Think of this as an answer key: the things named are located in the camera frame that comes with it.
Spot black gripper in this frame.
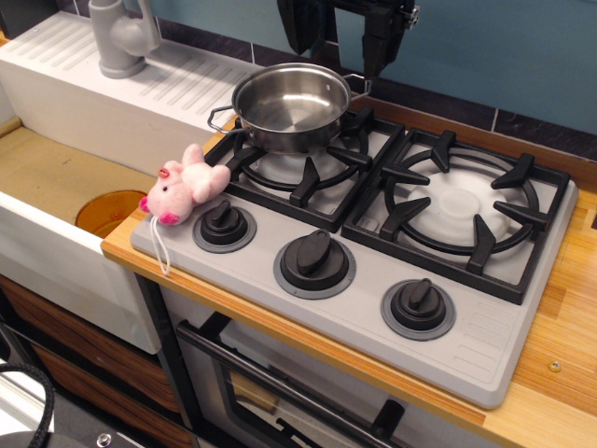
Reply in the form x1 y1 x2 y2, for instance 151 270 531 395
277 0 419 77

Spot pink stuffed pig toy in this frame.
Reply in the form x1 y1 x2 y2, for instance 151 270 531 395
138 143 232 276

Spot stainless steel pan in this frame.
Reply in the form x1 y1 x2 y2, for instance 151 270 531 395
207 63 372 155

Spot black left burner grate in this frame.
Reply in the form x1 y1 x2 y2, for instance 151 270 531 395
206 107 406 232

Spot black burner grate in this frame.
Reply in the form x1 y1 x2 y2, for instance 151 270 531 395
342 129 577 305
206 107 406 232

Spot grey toy faucet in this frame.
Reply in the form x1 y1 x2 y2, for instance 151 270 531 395
89 0 160 79

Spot black right burner grate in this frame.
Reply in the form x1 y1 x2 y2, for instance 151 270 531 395
342 129 577 305

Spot black left stove knob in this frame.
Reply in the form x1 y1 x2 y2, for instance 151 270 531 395
192 200 257 254

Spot black stove knob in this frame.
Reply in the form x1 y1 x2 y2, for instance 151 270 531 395
273 230 356 301
381 278 456 342
192 200 257 254

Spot grey toy stove top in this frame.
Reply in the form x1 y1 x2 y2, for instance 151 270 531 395
129 109 579 411

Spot black middle stove knob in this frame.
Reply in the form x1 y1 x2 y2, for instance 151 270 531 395
273 230 356 301

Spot black right stove knob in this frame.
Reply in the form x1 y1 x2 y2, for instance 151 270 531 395
381 278 456 342

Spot white toy sink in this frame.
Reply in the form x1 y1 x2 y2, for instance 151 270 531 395
1 12 256 354

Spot orange sink drain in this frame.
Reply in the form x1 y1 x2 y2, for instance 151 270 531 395
75 189 146 238

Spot wooden drawer fronts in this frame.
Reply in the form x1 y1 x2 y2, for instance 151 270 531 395
1 277 196 447

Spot oven door with black handle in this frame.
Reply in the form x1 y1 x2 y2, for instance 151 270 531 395
161 288 492 447

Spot black braided cable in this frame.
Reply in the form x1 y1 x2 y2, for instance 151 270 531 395
0 362 56 448

